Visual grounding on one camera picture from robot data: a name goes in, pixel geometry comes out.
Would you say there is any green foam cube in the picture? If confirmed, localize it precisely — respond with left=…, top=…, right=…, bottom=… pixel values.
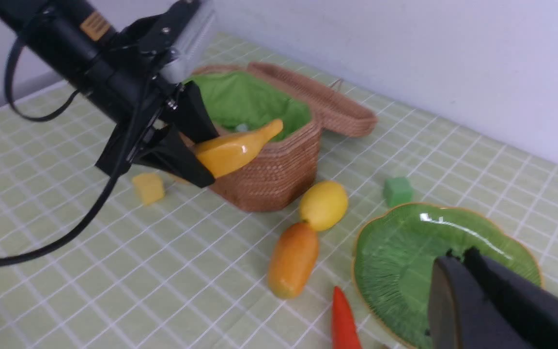
left=383, top=177, right=414, bottom=208

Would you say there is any green checkered tablecloth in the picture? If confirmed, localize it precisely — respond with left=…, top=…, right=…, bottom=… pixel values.
left=0, top=34, right=558, bottom=349

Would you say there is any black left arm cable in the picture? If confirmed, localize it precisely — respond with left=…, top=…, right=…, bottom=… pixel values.
left=0, top=36, right=158, bottom=270

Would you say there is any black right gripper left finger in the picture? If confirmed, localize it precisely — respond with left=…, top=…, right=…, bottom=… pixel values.
left=428, top=256, right=533, bottom=349

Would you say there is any woven wicker basket lid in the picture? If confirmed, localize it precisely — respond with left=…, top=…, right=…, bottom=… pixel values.
left=247, top=62, right=378, bottom=137

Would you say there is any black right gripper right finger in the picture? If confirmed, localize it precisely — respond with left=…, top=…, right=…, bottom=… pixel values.
left=463, top=247, right=558, bottom=349

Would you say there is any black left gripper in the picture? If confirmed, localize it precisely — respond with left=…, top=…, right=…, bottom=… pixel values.
left=89, top=53, right=219, bottom=188

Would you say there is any yellow toy lemon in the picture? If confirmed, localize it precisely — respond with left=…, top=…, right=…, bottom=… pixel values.
left=299, top=180, right=349, bottom=232

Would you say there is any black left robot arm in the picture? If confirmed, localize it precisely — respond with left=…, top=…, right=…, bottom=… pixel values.
left=0, top=0, right=218, bottom=188

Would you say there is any green leaf-shaped glass plate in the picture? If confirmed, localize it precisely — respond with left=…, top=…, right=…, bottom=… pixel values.
left=352, top=202, right=544, bottom=349

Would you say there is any yellow toy banana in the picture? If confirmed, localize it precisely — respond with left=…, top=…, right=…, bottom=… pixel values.
left=192, top=119, right=283, bottom=178

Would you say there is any woven wicker basket green lining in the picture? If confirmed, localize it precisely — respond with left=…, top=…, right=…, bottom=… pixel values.
left=177, top=64, right=322, bottom=213

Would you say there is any orange toy carrot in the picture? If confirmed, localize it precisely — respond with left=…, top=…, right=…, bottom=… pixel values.
left=331, top=286, right=362, bottom=349

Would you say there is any orange yellow toy mango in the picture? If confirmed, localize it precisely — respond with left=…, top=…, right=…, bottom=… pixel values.
left=266, top=222, right=320, bottom=300

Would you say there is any yellow foam block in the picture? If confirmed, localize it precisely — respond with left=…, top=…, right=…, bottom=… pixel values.
left=131, top=172, right=165, bottom=206

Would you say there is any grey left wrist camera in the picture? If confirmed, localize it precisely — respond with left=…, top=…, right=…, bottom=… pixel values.
left=124, top=0, right=217, bottom=84

